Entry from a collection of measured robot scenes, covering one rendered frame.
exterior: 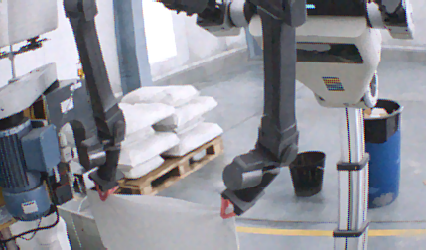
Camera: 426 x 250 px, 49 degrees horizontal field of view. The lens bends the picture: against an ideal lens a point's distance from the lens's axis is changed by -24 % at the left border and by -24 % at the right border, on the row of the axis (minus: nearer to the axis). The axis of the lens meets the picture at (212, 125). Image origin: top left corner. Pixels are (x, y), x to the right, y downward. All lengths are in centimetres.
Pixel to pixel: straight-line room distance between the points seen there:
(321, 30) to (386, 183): 220
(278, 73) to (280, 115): 11
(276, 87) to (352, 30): 42
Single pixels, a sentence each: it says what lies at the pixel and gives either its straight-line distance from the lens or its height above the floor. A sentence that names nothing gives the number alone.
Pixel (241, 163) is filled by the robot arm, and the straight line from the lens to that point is 117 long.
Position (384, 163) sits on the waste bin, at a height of 33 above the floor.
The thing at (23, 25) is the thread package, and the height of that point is 157.
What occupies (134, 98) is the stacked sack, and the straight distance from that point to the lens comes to 513.
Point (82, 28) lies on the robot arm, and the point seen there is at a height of 151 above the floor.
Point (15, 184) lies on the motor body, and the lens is 129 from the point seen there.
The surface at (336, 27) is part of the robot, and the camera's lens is 145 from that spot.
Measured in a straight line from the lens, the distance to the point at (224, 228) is 139.
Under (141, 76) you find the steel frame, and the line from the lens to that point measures 741.
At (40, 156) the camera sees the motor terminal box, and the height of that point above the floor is 126.
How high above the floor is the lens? 155
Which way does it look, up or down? 14 degrees down
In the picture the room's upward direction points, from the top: 9 degrees counter-clockwise
